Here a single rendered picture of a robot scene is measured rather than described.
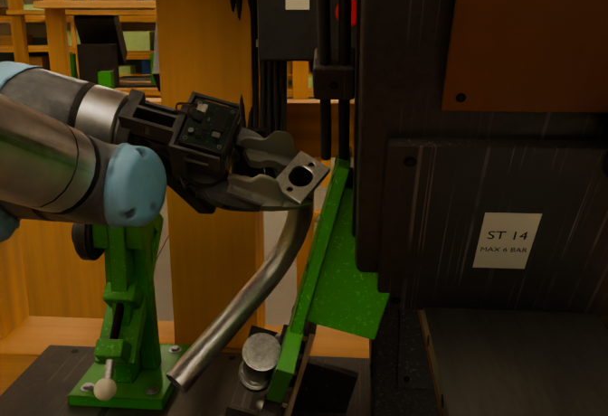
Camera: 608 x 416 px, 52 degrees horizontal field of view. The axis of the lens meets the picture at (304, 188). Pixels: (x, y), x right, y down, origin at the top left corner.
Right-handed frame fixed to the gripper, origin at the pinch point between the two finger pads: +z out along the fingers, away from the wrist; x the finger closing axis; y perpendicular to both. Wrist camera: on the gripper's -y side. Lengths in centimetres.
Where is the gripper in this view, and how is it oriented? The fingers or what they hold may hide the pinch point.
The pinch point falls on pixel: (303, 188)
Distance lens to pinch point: 68.8
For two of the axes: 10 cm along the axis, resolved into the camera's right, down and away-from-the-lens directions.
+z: 9.6, 2.7, -0.3
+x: 2.5, -8.4, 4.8
